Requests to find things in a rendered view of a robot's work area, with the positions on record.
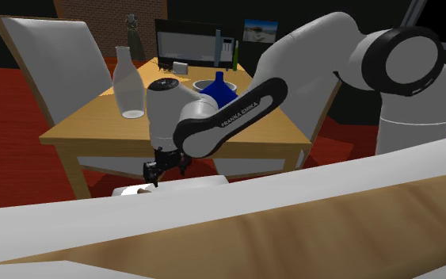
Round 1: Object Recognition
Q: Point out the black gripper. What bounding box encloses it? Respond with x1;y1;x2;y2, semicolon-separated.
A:
143;147;192;188

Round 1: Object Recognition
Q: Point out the wooden table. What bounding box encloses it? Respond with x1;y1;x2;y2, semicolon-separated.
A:
39;56;313;201

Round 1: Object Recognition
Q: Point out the clear glass bottle vase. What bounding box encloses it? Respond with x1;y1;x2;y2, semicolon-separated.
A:
112;45;147;120

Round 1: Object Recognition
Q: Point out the grey bowl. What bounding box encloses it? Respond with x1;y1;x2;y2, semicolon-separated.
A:
192;78;235;94

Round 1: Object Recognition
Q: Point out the blue vase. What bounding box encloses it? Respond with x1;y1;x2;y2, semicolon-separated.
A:
200;71;239;109

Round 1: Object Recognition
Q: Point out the small grey box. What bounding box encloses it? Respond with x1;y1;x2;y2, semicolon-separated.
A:
172;61;189;76

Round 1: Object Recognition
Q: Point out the black microwave oven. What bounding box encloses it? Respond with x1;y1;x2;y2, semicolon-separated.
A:
154;18;236;69

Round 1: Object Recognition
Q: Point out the green bottle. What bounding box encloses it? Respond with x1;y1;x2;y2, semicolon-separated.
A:
232;40;240;73

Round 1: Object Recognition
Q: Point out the dark figure statue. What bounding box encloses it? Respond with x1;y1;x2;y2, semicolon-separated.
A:
124;13;147;63

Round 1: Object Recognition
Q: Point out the wall picture of landscape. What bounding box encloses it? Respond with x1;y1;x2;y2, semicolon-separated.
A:
242;18;279;44

